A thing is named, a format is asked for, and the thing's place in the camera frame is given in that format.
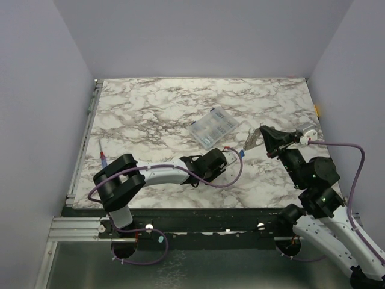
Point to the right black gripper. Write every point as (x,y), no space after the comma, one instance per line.
(281,147)

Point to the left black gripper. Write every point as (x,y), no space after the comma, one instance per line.
(216,173)

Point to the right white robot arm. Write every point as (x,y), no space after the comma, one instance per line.
(324,218)

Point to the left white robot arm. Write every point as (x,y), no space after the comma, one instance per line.
(121,180)

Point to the clear plastic screw box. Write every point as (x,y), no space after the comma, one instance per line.
(212,127)

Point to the red blue screwdriver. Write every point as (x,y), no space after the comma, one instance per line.
(102,155)

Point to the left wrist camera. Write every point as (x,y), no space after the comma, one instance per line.
(231,155)

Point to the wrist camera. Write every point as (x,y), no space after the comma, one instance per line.
(307,132)
(231,155)

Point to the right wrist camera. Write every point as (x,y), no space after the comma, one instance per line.
(307,132)

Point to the yellow wall tag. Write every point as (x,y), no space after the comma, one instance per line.
(317,111)

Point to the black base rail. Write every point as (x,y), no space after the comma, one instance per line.
(204,229)

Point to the aluminium extrusion rail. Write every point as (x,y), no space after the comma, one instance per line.
(74,229)

